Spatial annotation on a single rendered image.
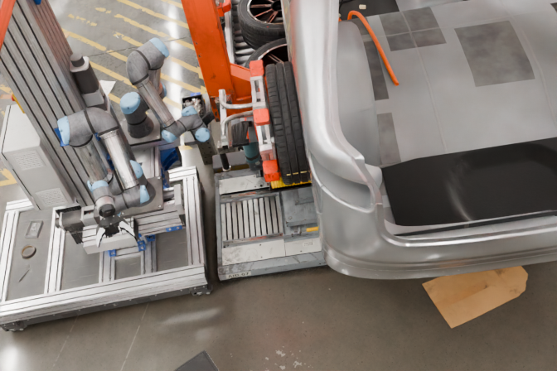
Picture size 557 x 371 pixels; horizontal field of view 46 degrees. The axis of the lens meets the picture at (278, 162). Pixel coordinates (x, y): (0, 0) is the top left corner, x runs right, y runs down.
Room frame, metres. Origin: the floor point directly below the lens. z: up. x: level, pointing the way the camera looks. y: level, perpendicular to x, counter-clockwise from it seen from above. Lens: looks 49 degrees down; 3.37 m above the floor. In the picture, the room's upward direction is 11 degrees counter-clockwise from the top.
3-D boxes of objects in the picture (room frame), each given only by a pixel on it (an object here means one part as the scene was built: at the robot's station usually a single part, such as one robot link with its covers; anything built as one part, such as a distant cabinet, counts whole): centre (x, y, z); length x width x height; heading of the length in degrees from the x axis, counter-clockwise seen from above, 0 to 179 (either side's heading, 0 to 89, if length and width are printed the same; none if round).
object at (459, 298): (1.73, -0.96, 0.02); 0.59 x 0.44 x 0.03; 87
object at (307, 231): (2.47, -0.13, 0.13); 0.50 x 0.36 x 0.10; 177
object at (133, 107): (2.69, 0.72, 0.98); 0.13 x 0.12 x 0.14; 128
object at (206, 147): (3.11, 0.46, 0.21); 0.10 x 0.10 x 0.42; 87
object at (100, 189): (1.90, 0.79, 1.21); 0.11 x 0.08 x 0.09; 14
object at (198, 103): (3.06, 0.47, 0.51); 0.20 x 0.14 x 0.13; 1
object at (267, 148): (2.48, 0.04, 0.85); 0.54 x 0.07 x 0.54; 177
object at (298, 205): (2.47, -0.13, 0.32); 0.40 x 0.30 x 0.28; 177
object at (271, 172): (2.16, 0.05, 0.85); 0.09 x 0.08 x 0.07; 177
